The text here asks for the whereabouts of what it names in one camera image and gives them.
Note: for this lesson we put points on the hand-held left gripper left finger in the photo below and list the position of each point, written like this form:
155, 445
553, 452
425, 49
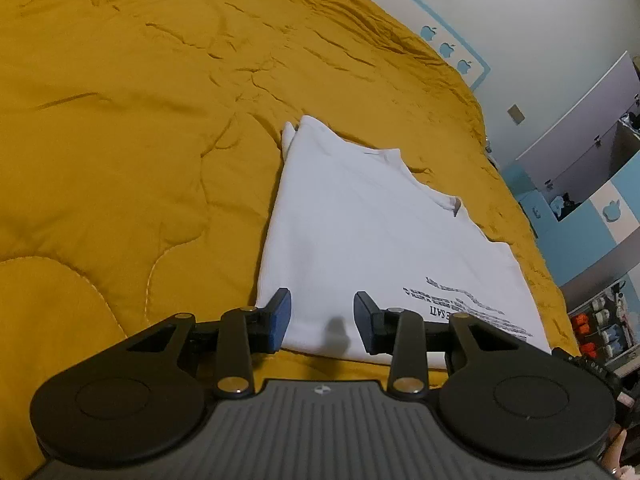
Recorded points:
280, 321

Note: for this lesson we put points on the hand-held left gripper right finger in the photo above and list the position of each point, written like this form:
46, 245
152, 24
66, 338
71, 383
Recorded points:
362, 321

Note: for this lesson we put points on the white t-shirt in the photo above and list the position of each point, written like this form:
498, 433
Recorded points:
360, 220

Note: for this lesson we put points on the person's right hand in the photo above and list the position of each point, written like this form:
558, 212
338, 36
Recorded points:
615, 460

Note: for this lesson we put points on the open storage rack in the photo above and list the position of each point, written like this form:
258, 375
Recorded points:
600, 330

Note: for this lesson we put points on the blue white wardrobe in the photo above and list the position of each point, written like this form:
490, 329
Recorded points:
600, 240

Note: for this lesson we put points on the blue drawer cabinet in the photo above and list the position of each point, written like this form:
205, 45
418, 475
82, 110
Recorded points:
537, 220

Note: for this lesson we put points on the white wardrobe door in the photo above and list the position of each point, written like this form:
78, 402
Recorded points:
575, 130

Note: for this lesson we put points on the yellow quilt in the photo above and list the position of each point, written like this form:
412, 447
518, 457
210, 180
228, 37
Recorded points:
125, 110

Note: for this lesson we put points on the white blue-trimmed headboard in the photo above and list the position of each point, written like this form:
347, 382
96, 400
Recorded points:
400, 10

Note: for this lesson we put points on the wall switch plate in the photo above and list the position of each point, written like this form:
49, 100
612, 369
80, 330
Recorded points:
515, 114

